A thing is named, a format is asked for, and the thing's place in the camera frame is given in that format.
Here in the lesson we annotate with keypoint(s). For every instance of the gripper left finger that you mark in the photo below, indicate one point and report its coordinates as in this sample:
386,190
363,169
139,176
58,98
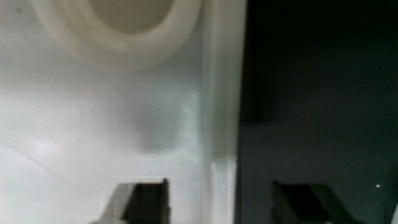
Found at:
139,204

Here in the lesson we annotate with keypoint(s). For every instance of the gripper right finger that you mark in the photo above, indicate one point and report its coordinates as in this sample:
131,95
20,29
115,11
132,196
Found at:
308,205

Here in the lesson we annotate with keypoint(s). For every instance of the white square tabletop tray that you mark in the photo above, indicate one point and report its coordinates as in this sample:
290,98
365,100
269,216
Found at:
120,104

